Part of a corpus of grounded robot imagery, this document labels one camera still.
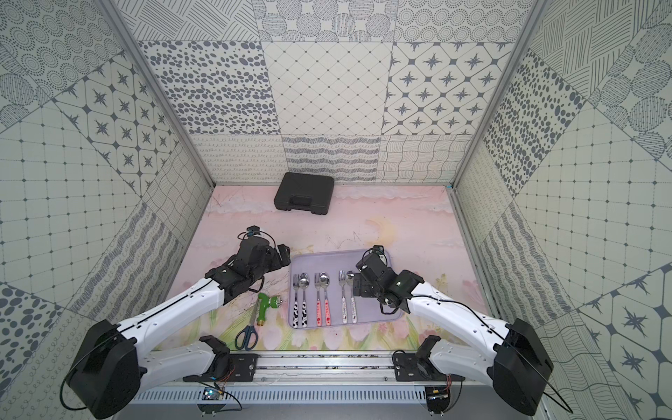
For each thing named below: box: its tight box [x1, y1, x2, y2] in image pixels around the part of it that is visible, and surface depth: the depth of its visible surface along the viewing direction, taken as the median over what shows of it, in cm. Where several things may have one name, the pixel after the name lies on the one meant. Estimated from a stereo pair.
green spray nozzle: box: [256, 292, 281, 327], surface depth 85 cm
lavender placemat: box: [288, 249, 404, 329], surface depth 90 cm
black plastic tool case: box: [273, 172, 335, 216], surface depth 119 cm
